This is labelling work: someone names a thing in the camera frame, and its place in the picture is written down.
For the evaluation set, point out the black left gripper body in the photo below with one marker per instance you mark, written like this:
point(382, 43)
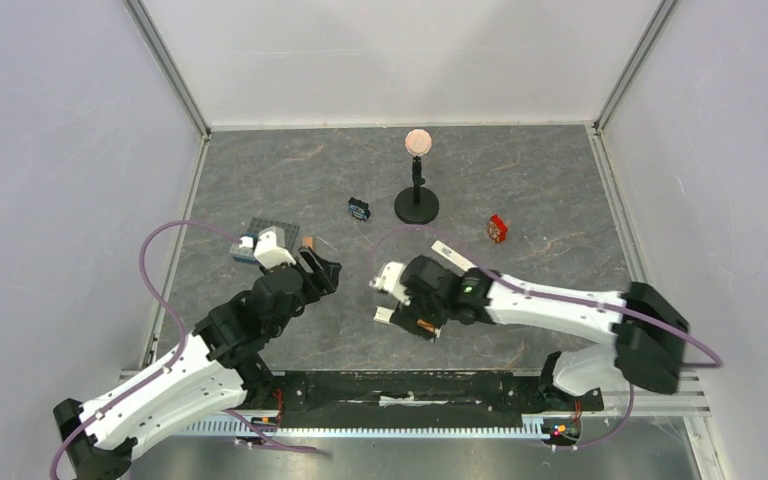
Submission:
point(310, 289)

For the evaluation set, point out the orange battery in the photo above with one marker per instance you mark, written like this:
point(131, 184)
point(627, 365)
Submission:
point(426, 326)

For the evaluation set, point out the white remote battery cover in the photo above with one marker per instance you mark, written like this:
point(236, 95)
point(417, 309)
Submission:
point(452, 256)

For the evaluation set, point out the white remote control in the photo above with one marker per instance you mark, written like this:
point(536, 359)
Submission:
point(384, 314)

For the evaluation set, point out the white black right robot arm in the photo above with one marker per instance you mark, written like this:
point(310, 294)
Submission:
point(636, 335)

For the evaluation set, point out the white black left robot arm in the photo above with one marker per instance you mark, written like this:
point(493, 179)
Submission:
point(217, 366)

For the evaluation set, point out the blue grey lego brick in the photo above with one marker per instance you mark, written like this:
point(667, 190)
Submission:
point(243, 251)

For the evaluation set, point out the small black blue block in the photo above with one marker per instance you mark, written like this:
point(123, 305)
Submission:
point(358, 209)

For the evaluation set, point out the grey lego baseplate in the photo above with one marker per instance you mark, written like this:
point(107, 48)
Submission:
point(290, 230)

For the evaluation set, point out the black round stand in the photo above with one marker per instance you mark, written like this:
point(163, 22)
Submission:
point(416, 204)

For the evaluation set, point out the small red toy block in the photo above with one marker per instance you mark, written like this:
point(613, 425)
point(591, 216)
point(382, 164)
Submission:
point(496, 229)

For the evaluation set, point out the pink ball on stand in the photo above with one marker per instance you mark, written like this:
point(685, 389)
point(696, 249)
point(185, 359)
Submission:
point(418, 142)

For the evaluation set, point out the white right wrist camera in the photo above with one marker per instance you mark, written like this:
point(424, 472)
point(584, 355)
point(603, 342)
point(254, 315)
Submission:
point(388, 281)

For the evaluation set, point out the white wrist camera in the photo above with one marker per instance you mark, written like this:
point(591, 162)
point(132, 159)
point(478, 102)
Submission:
point(388, 281)
point(270, 250)

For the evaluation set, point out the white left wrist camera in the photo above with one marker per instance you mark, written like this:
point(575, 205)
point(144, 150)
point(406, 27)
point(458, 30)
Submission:
point(270, 250)

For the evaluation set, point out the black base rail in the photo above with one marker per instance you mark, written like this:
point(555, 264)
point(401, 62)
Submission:
point(406, 399)

